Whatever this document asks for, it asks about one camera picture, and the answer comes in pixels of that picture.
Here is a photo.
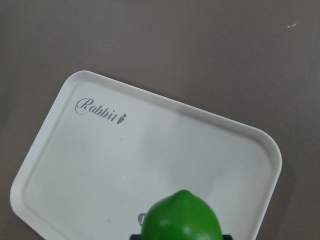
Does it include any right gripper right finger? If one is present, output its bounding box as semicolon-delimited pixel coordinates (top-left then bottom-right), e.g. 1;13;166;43
222;234;233;240

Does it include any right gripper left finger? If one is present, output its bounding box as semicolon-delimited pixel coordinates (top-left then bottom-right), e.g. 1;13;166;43
129;234;142;240

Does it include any green lime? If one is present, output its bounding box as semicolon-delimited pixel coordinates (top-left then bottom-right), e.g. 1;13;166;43
141;190;223;240

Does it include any cream rectangular tray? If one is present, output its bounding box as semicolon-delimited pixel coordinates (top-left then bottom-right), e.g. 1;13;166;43
10;71;282;240

